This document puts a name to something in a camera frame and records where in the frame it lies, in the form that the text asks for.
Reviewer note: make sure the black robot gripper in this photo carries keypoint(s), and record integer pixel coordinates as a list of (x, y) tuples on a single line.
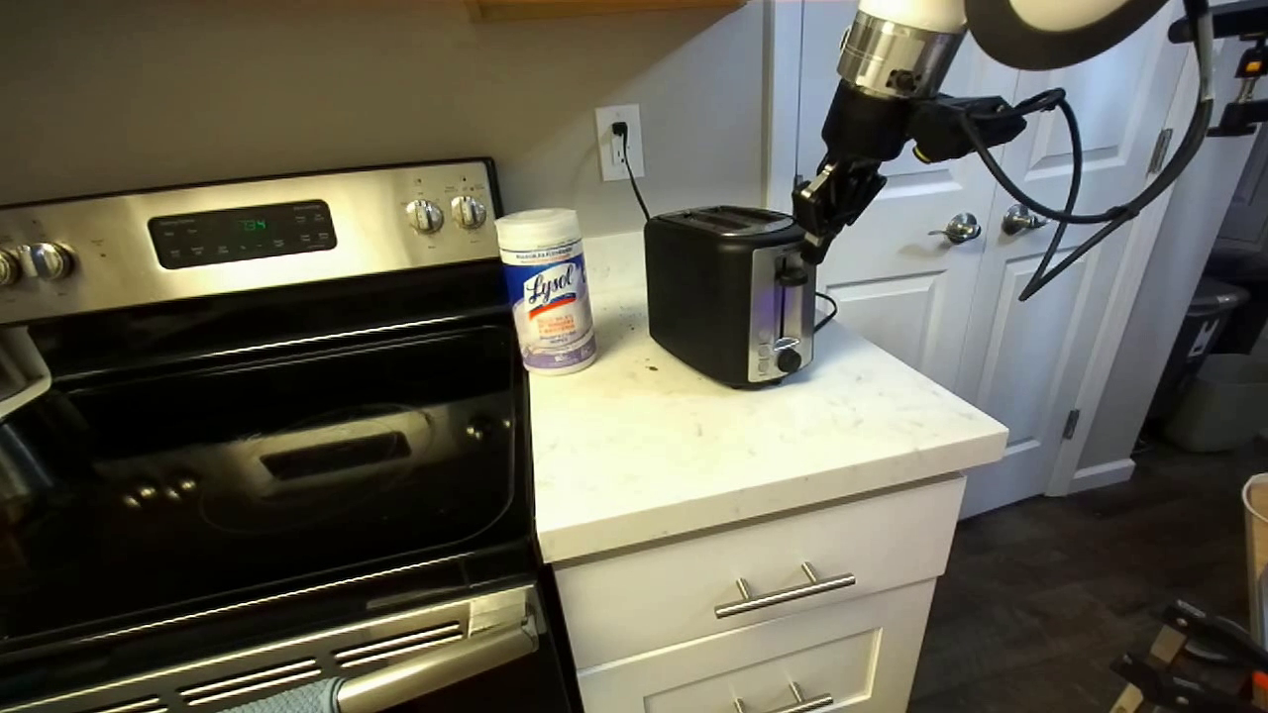
[(863, 133)]

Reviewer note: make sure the left silver door lever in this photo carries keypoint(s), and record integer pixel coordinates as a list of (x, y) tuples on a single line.
[(959, 233)]

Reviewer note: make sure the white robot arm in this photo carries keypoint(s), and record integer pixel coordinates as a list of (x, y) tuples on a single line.
[(887, 90)]

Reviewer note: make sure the lower drawer silver handle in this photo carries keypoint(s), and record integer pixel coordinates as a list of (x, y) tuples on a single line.
[(793, 700)]

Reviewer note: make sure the stainless steel black stove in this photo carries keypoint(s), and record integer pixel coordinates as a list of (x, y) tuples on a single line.
[(266, 444)]

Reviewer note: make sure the right silver door lever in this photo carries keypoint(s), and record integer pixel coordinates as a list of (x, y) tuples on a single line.
[(1021, 222)]

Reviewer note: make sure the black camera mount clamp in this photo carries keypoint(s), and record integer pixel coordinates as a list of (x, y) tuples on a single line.
[(1249, 24)]

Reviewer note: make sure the silver door lever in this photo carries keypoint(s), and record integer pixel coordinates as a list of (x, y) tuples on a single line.
[(959, 233), (1021, 222)]

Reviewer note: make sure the Lysol wipes canister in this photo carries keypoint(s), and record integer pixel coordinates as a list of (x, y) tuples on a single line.
[(549, 287)]

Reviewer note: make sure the upper drawer silver handle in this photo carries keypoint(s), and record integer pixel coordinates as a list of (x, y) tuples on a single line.
[(754, 599)]

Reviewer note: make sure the black two-slot toaster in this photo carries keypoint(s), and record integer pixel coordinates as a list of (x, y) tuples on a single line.
[(729, 294)]

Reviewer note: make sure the grey trash bin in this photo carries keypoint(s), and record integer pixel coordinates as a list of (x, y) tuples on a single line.
[(1221, 397)]

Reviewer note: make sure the white bucket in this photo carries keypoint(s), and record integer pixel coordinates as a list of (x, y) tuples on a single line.
[(1254, 506)]

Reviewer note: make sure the drawer silver handle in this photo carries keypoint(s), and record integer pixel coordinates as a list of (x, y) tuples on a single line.
[(793, 700), (754, 599)]

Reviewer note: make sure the white wall power outlet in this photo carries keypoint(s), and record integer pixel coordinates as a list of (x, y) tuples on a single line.
[(619, 139)]

